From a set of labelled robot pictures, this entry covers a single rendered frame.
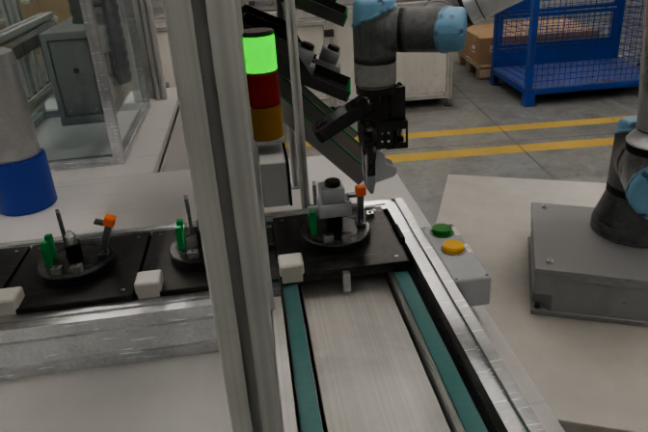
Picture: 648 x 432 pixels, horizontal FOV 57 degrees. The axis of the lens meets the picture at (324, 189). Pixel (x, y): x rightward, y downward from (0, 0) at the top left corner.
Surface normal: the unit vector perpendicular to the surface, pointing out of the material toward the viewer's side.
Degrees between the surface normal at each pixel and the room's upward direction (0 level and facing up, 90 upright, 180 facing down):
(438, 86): 90
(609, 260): 1
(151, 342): 90
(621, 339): 0
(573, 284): 90
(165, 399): 0
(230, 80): 90
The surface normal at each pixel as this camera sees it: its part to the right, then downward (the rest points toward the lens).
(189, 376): -0.06, -0.91
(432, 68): 0.06, 0.40
